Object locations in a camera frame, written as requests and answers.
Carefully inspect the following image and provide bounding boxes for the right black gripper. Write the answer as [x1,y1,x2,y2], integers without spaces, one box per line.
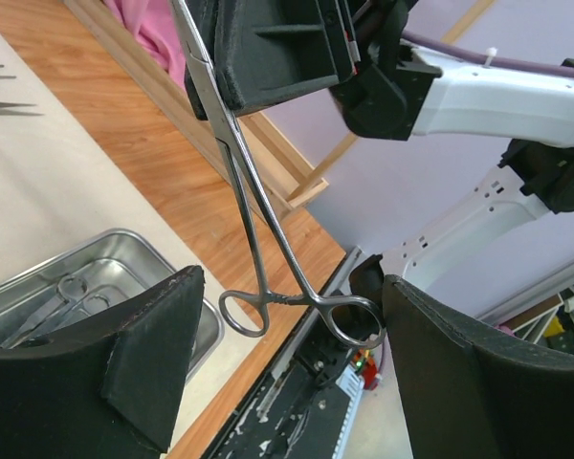
[214,1,442,141]

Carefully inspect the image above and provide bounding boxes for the beige cloth wrap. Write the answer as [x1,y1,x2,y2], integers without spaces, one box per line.
[0,13,250,398]

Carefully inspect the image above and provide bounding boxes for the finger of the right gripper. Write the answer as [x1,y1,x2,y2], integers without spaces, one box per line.
[184,61,210,120]

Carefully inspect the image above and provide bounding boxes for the wooden tray frame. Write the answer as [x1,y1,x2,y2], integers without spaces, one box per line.
[61,0,330,221]

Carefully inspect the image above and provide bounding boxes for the pink t-shirt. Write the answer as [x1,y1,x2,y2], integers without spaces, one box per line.
[103,0,186,89]

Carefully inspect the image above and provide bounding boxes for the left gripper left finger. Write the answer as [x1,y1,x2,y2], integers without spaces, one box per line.
[0,265,205,458]

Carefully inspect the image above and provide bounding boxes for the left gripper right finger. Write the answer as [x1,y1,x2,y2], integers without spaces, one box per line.
[383,275,574,458]

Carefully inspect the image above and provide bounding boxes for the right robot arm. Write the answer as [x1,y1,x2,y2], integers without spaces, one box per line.
[172,1,574,302]

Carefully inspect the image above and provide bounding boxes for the stainless steel tray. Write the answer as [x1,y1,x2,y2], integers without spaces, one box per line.
[0,228,224,374]

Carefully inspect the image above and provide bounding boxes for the steel surgical scissors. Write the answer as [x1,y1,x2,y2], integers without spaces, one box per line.
[0,275,111,349]

